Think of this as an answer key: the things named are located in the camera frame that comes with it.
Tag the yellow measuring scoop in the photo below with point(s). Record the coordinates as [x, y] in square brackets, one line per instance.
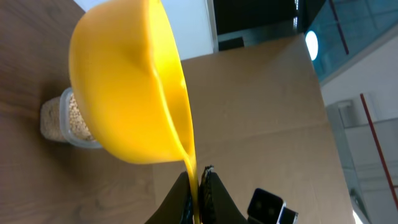
[128, 82]

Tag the clear plastic container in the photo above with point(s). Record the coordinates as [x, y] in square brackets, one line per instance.
[71, 139]

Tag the cardboard box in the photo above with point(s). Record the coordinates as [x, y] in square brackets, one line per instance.
[259, 119]

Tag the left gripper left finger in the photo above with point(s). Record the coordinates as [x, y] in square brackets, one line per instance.
[177, 207]

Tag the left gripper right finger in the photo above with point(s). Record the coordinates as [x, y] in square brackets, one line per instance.
[216, 205]

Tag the soybeans in container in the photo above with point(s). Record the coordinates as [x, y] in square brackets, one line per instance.
[50, 121]

